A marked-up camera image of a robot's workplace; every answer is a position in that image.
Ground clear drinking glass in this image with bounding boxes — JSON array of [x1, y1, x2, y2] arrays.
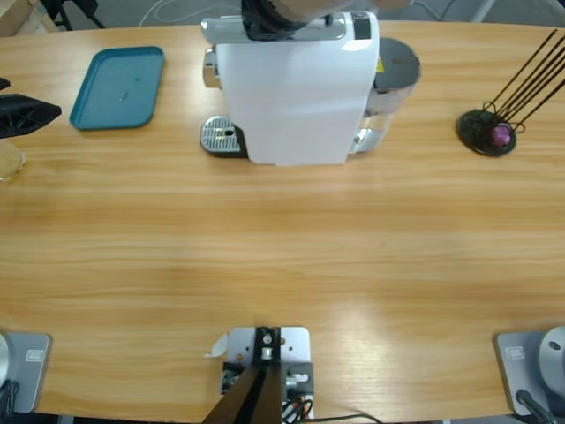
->
[[0, 140, 27, 183]]

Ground white capsule coffee machine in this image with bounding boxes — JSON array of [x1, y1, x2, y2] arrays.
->
[[200, 11, 381, 168]]

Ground purple coffee capsule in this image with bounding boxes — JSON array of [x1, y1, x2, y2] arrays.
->
[[490, 123, 513, 147]]

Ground cardboard box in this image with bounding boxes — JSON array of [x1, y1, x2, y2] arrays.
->
[[0, 0, 58, 39]]

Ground teal plastic tray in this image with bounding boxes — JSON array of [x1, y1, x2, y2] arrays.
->
[[69, 46, 167, 132]]

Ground white tape tab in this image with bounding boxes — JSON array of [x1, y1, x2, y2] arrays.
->
[[202, 333, 230, 359]]

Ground clear water tank dark lid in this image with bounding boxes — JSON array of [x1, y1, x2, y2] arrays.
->
[[348, 37, 423, 155]]

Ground white table leg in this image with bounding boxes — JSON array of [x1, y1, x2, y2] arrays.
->
[[474, 0, 498, 22]]

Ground black metal frame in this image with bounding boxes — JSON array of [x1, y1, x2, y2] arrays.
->
[[43, 0, 107, 31]]

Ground white floor cable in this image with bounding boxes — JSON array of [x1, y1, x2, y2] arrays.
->
[[139, 0, 243, 26]]

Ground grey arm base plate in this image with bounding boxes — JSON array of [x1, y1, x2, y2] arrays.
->
[[493, 325, 565, 416], [0, 331, 53, 415]]

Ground black base cable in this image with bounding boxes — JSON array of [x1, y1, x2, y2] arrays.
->
[[515, 388, 560, 424], [0, 380, 21, 415]]

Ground black camera post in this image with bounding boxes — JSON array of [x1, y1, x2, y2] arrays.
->
[[202, 326, 283, 424]]

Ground orange cable bundle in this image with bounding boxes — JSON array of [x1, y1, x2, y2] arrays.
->
[[282, 394, 317, 420]]

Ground black mount cable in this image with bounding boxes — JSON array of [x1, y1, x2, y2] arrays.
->
[[308, 413, 451, 424]]

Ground black wire capsule holder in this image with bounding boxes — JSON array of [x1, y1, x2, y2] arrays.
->
[[456, 28, 565, 158]]

